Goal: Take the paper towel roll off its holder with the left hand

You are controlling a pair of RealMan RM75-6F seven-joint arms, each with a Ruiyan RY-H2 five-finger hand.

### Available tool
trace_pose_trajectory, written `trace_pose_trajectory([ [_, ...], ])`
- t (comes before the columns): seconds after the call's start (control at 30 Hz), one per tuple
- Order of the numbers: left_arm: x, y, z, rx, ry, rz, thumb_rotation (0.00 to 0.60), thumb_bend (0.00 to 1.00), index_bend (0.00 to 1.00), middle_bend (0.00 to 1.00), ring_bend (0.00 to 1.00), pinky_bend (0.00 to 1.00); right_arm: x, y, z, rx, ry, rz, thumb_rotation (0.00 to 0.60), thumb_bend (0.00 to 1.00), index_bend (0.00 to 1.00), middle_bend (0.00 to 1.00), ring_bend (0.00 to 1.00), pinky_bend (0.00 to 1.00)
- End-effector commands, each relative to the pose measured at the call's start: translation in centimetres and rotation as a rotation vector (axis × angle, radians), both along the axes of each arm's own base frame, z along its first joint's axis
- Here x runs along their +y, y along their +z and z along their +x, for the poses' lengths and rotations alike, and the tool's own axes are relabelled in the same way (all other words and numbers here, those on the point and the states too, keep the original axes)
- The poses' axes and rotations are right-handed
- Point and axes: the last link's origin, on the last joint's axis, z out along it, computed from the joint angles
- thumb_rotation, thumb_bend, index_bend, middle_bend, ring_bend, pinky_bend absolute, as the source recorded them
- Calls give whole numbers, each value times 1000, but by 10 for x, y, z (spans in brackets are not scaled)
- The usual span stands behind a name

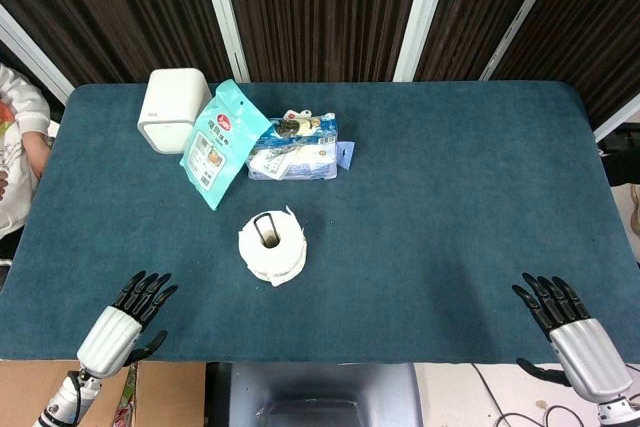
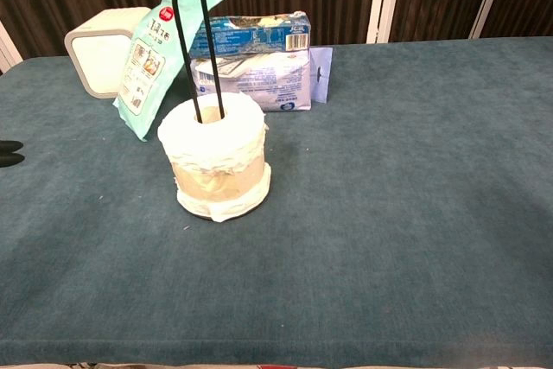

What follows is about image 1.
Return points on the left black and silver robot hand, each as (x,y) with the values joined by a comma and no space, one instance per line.
(110,337)

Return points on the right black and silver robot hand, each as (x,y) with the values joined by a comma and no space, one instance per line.
(587,352)

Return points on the white toilet paper roll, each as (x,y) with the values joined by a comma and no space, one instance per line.
(287,252)

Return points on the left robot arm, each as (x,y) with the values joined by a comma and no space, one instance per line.
(67,399)

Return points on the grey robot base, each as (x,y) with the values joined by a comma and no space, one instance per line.
(320,392)

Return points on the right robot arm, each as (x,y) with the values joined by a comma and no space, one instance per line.
(620,412)

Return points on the black metal paper stand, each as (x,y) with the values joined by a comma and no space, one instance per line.
(258,228)

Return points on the brown cardboard box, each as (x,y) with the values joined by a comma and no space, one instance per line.
(170,397)

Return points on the black equipment at table edge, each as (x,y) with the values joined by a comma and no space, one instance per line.
(622,159)

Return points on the person in white shirt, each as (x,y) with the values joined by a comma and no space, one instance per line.
(17,157)

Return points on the blue-green table cloth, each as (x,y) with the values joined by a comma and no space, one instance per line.
(425,207)

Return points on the teal cloth wipes pouch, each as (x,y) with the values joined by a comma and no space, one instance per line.
(220,147)

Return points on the white rounded plastic box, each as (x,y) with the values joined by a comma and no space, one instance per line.
(170,102)

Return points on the white wipes pack lavender tab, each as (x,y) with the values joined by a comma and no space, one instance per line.
(305,164)

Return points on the dark brown curtain panel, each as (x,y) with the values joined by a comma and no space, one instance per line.
(480,7)
(325,12)
(110,12)
(590,37)

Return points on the white partition post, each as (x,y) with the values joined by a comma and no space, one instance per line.
(35,59)
(422,17)
(225,17)
(617,117)
(525,17)

